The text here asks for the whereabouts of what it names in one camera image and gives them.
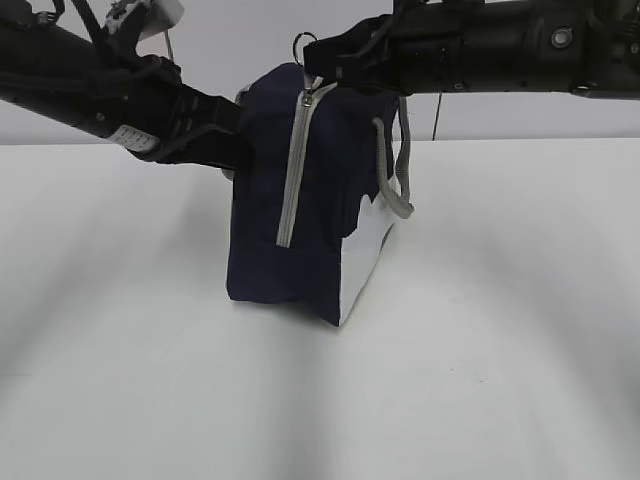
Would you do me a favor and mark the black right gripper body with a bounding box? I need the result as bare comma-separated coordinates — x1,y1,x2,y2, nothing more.
303,13,413,95

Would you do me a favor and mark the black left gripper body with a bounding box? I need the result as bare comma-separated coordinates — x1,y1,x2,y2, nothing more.
124,57,252,171

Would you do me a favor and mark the navy insulated lunch bag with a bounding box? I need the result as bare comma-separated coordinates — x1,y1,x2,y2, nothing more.
226,59,414,326

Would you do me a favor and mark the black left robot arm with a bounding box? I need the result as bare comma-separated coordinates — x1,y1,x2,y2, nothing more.
1,1,253,171

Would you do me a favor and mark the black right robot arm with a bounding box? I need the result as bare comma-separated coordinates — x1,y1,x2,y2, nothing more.
303,1,639,100

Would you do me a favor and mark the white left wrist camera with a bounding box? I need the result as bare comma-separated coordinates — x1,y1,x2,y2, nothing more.
107,0,187,44

